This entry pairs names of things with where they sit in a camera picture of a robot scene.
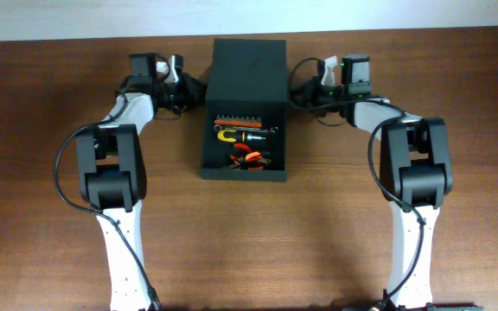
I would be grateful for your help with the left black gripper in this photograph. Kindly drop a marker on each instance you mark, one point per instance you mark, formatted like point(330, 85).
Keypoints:
point(189, 98)

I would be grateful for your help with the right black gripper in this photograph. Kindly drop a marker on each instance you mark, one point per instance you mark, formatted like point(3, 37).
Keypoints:
point(306, 98)

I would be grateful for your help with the silver offset ring wrench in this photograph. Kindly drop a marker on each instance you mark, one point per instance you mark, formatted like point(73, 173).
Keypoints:
point(218, 128)

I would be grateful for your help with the black cardboard box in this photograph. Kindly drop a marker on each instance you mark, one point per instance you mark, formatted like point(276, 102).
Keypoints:
point(248, 78)

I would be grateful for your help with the yellow black stubby screwdriver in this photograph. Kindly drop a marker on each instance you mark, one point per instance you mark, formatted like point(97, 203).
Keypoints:
point(237, 136)

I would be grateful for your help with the orange socket bit rail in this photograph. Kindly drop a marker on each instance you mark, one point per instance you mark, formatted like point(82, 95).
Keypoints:
point(239, 121)

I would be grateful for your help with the small red cutting pliers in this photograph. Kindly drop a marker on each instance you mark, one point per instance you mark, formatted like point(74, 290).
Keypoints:
point(241, 149)

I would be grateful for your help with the orange black long-nose pliers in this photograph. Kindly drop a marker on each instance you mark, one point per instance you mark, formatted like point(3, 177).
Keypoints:
point(241, 159)

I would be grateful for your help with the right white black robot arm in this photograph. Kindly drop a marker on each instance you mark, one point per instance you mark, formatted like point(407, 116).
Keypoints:
point(414, 173)

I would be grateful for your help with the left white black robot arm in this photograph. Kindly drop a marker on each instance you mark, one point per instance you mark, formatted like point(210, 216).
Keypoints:
point(112, 176)

